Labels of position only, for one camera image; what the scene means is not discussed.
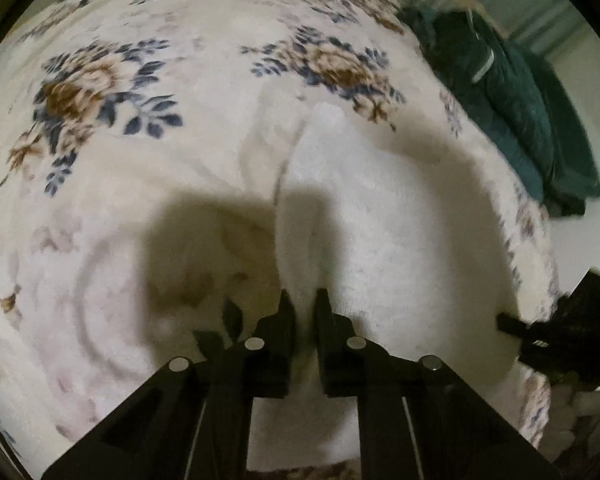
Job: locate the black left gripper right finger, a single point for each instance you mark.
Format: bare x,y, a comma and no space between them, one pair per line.
417,419

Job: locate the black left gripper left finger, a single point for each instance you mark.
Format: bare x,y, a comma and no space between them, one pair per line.
190,420

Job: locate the white small cloth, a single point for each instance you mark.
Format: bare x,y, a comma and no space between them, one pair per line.
409,248

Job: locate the dark green jacket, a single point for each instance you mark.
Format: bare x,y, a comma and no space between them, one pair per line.
515,97

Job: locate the floral white fleece blanket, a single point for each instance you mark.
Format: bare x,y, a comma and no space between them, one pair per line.
143,144

